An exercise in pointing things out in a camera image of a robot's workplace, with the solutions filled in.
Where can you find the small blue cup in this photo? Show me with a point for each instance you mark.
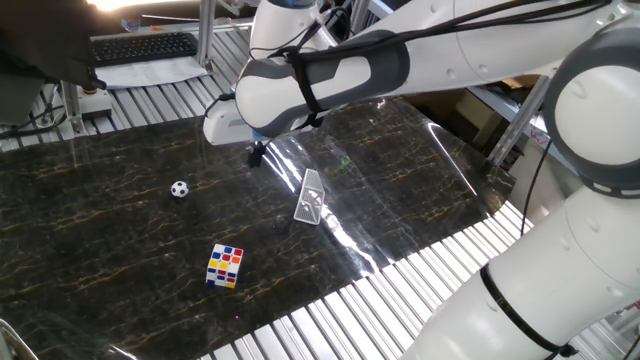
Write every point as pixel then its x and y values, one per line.
pixel 131 25

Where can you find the small black white soccer ball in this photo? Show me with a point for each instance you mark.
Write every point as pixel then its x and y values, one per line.
pixel 180 189

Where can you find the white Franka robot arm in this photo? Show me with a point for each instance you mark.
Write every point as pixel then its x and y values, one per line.
pixel 500 50

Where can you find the white paper sheet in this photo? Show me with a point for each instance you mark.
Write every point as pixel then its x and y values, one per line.
pixel 150 75

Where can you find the short aluminium upright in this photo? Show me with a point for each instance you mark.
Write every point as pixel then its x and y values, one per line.
pixel 72 110

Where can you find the multicolour Rubik's cube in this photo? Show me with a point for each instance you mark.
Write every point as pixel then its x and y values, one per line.
pixel 225 265

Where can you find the black keyboard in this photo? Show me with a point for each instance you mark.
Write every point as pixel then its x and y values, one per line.
pixel 145 47

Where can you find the black marble pattern mat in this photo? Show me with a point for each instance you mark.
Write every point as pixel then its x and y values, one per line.
pixel 125 225

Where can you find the aluminium frame post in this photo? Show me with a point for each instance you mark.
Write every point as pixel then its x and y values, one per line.
pixel 517 120
pixel 206 35

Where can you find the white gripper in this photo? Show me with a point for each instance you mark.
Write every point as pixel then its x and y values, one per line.
pixel 220 127

